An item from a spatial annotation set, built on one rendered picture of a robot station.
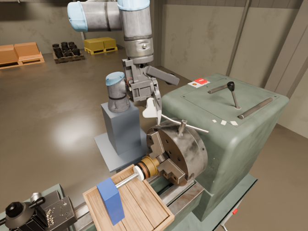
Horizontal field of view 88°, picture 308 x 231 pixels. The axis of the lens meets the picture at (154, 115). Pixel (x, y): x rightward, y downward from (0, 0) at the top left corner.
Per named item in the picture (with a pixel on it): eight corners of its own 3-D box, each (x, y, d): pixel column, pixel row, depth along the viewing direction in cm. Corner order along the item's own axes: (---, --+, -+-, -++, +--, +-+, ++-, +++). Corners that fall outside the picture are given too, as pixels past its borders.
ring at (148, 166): (150, 149, 76) (133, 158, 71) (162, 162, 70) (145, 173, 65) (150, 162, 81) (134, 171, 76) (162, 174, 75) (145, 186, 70)
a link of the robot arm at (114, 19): (109, 3, 51) (104, -2, 41) (145, 3, 52) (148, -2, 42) (113, 31, 54) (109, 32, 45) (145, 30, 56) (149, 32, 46)
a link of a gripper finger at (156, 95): (152, 110, 51) (145, 84, 50) (157, 109, 52) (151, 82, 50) (158, 111, 47) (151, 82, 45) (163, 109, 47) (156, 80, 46)
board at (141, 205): (133, 167, 98) (133, 163, 96) (173, 220, 75) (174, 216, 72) (84, 197, 83) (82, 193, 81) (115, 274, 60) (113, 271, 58)
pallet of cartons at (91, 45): (111, 46, 715) (109, 36, 691) (118, 50, 657) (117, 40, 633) (84, 50, 664) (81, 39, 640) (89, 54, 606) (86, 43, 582)
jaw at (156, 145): (164, 147, 81) (156, 125, 79) (170, 149, 77) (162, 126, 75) (146, 158, 76) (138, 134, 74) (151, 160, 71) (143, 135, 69)
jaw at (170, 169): (173, 154, 76) (193, 171, 68) (173, 161, 79) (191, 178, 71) (155, 166, 70) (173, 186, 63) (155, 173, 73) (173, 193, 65)
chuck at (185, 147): (155, 143, 101) (164, 107, 79) (189, 185, 86) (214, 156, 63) (143, 149, 97) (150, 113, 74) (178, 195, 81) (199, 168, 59)
